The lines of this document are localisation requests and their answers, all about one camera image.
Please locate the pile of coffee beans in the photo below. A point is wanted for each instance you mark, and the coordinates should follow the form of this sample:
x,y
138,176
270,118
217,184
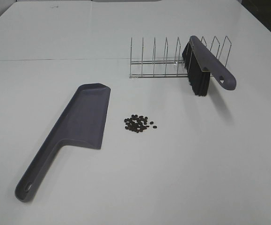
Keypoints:
x,y
138,123

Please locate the grey plastic dustpan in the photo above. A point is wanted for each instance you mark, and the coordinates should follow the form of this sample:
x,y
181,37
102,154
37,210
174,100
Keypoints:
x,y
81,124

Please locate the grey hand brush black bristles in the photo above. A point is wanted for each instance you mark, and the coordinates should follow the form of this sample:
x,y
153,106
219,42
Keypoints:
x,y
200,64

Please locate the metal wire rack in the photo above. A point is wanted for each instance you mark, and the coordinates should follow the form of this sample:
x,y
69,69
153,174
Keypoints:
x,y
167,64

